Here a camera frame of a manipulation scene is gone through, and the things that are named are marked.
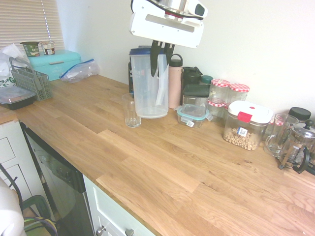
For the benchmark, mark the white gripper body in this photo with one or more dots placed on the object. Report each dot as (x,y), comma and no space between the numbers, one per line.
(167,30)

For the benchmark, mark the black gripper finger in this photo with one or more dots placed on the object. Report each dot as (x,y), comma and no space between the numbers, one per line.
(155,56)
(169,49)

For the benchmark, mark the clear pitcher with blue lid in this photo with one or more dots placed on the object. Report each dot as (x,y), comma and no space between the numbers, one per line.
(147,98)

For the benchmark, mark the pink bottle with black cap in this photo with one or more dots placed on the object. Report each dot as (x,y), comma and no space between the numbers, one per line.
(175,83)

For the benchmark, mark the black Vega protein tub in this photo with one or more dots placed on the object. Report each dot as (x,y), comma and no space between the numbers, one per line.
(129,78)

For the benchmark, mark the black shaker bottle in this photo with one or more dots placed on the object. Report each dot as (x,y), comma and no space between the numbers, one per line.
(190,77)

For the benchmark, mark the glass jar with green lid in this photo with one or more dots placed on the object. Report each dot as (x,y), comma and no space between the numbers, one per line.
(206,79)

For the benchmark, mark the square container with dark lid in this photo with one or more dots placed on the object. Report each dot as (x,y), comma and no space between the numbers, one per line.
(195,90)

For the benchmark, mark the clear faceted drinking glass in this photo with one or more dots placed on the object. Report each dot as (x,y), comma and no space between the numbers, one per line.
(133,118)

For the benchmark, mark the glass food container teal lid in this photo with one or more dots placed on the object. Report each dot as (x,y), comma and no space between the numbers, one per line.
(192,115)

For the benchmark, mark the clear zip bag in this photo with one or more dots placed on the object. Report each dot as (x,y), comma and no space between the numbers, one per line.
(78,72)

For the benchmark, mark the teal metal bread box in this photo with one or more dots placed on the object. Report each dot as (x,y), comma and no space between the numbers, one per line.
(56,64)

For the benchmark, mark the cereal container with white lid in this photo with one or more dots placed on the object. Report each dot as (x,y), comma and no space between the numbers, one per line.
(246,115)

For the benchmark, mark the white and brown yogurt cup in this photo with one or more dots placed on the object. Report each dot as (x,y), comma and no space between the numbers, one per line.
(49,49)

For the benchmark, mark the white blind wand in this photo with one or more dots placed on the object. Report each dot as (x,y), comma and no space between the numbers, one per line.
(46,19)

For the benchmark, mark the green oat yogurt cup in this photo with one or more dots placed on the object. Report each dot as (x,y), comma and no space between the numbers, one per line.
(32,49)

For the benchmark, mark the grey plastic cutlery basket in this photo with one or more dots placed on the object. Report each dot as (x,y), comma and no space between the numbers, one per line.
(32,83)

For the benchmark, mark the beige window blind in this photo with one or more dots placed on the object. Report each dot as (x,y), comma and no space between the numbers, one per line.
(24,22)

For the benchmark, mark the clear glass mug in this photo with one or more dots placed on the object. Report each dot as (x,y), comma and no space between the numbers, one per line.
(278,145)

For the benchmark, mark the jar with black lid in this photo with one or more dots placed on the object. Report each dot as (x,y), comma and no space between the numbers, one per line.
(299,113)

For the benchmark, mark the black takeaway container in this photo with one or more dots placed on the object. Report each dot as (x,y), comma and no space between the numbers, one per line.
(14,98)

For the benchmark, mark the white plastic shopping bag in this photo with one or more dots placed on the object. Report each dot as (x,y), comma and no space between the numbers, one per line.
(7,64)

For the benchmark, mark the black dishwasher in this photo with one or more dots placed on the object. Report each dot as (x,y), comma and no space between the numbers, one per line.
(61,184)

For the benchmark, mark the glass French press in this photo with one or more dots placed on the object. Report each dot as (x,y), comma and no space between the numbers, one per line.
(295,147)

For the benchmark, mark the pale kitchen base cabinet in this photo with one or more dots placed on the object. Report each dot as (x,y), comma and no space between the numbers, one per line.
(110,216)

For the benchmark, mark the white panelled cabinet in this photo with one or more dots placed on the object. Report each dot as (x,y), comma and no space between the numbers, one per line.
(9,152)

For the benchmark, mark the metal cabinet knob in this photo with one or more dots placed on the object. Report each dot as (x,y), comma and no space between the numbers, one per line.
(101,230)
(129,232)

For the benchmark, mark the green tubular frame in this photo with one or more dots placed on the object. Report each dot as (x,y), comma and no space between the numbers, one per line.
(34,197)

